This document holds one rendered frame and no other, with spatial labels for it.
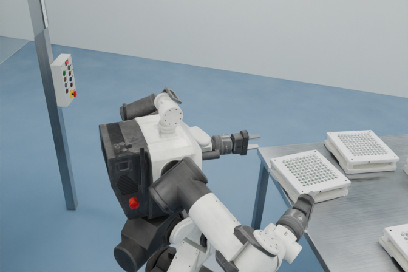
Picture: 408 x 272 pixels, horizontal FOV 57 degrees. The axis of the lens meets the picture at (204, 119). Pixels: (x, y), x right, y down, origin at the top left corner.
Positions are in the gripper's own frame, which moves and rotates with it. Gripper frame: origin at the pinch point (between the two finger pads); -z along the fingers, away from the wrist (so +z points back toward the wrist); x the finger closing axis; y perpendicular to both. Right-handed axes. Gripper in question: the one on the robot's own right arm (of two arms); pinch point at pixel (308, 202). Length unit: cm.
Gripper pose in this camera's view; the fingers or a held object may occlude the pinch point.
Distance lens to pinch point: 142.1
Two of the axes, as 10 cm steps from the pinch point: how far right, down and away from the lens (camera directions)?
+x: -0.5, 8.6, 5.1
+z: -6.0, 3.9, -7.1
